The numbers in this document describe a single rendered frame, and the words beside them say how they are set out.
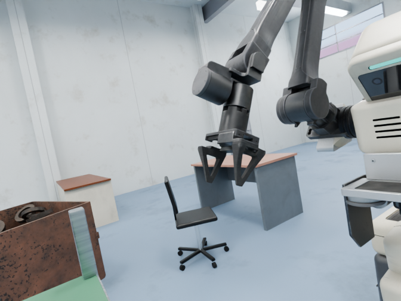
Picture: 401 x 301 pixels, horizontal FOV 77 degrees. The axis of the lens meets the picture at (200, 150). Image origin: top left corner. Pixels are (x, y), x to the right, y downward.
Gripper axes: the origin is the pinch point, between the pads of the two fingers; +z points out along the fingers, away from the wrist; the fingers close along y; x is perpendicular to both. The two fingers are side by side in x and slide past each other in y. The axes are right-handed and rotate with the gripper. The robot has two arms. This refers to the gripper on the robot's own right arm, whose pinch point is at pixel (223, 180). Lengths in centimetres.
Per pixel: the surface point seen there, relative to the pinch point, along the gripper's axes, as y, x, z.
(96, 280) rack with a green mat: -17.6, -14.7, 25.4
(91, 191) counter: -406, 45, 31
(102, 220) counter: -406, 76, 74
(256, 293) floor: -98, 122, 64
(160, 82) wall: -650, 193, -303
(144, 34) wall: -648, 114, -420
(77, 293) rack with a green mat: -15.7, -18.2, 27.1
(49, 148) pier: -621, -28, -34
